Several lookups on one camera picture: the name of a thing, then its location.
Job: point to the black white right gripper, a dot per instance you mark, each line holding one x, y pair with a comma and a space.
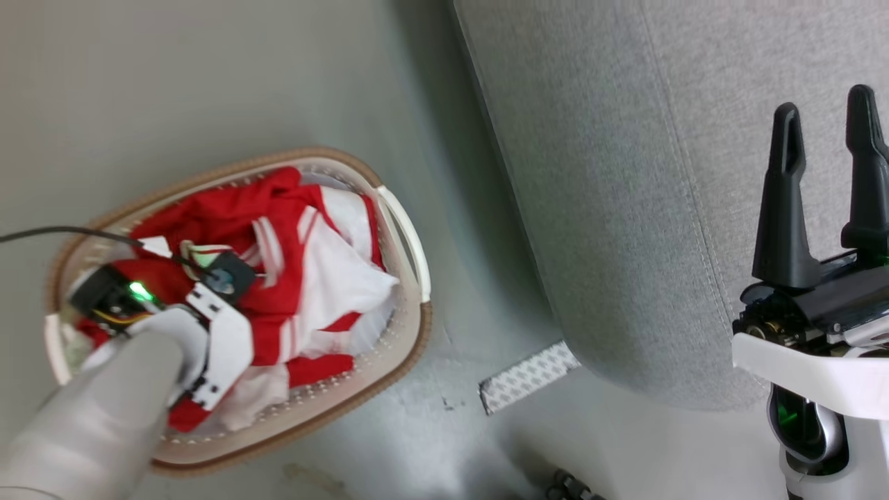
819, 361

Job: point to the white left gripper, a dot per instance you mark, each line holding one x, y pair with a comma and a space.
226, 347

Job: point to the red and white garment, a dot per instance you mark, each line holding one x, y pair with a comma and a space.
333, 271

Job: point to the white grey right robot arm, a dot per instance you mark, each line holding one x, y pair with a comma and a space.
819, 451

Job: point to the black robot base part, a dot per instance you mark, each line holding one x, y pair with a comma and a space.
571, 487

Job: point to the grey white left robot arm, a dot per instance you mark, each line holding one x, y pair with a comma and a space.
90, 430

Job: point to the white laundry basket brown rim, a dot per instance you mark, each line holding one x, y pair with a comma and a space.
389, 364

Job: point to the grey fabric sofa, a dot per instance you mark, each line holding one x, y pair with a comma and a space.
625, 173

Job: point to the white patterned tape strip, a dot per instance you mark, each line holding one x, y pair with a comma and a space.
528, 378

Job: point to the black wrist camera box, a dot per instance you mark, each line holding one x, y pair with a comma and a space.
104, 295

